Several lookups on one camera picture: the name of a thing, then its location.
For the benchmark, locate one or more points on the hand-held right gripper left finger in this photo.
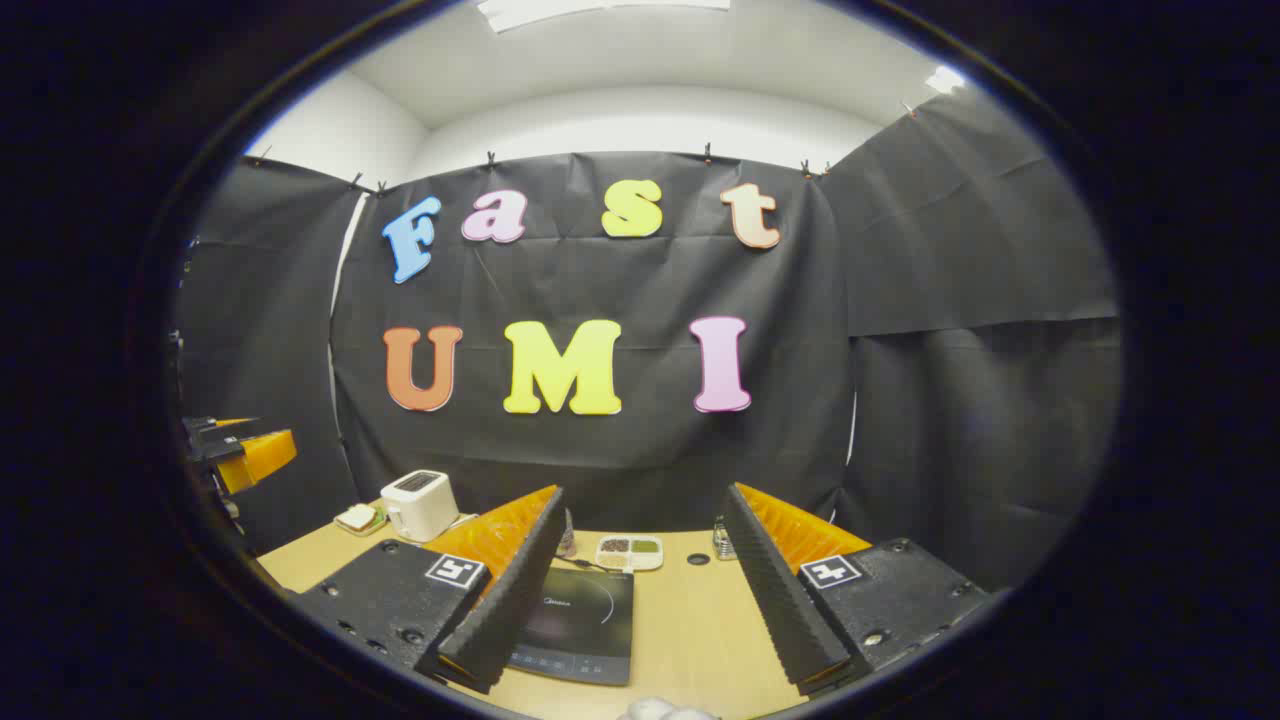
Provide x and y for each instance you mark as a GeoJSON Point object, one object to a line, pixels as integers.
{"type": "Point", "coordinates": [505, 600]}

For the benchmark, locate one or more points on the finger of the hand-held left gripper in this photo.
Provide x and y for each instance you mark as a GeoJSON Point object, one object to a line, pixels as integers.
{"type": "Point", "coordinates": [220, 440]}
{"type": "Point", "coordinates": [260, 458]}

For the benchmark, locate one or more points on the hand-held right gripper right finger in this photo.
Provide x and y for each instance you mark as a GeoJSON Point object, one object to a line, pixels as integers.
{"type": "Point", "coordinates": [780, 600]}

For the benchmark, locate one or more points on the black induction cooktop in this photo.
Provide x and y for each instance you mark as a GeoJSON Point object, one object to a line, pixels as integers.
{"type": "Point", "coordinates": [580, 625]}

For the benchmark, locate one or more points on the silver drink bottle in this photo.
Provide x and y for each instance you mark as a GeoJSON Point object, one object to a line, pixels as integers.
{"type": "Point", "coordinates": [568, 535]}

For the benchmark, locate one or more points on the sandwich with lettuce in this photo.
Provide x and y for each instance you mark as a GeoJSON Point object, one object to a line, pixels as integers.
{"type": "Point", "coordinates": [357, 516]}

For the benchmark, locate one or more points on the white toaster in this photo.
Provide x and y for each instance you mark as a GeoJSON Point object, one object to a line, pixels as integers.
{"type": "Point", "coordinates": [420, 505]}

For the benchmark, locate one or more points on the cream rectangular tray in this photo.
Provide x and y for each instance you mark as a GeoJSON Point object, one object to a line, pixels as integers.
{"type": "Point", "coordinates": [372, 530]}

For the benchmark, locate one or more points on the white divided spice tray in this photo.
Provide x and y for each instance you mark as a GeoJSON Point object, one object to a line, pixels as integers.
{"type": "Point", "coordinates": [630, 553]}

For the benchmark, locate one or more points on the white lumpy object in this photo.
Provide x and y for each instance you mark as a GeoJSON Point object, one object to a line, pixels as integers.
{"type": "Point", "coordinates": [665, 710]}

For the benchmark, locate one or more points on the row of black cloth clips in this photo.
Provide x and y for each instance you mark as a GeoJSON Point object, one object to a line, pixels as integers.
{"type": "Point", "coordinates": [707, 153]}

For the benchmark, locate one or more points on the small ceiling light panel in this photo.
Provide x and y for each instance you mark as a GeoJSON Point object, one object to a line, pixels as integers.
{"type": "Point", "coordinates": [945, 80]}

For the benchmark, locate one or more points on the long ceiling light panel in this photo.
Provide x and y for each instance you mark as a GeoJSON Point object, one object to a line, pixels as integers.
{"type": "Point", "coordinates": [600, 10]}

